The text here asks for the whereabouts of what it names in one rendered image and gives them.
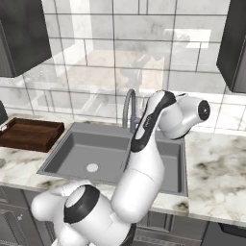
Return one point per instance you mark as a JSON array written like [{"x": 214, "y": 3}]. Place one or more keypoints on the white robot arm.
[{"x": 141, "y": 179}]

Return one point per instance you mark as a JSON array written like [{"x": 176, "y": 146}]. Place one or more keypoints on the grey curved sink faucet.
[{"x": 129, "y": 109}]

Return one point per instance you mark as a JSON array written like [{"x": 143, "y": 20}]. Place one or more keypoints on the grey kitchen sink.
[{"x": 96, "y": 153}]

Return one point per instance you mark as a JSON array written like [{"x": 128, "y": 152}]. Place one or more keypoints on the dark brown wooden tray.
[{"x": 30, "y": 134}]

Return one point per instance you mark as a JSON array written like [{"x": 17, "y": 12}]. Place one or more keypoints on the dark grey base cupboards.
[{"x": 19, "y": 221}]

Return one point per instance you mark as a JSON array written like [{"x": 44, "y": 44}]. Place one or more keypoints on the dark dishwasher front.
[{"x": 224, "y": 235}]

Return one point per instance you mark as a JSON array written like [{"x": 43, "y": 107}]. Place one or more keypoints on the dark wall cupboard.
[
  {"x": 22, "y": 35},
  {"x": 233, "y": 48}
]

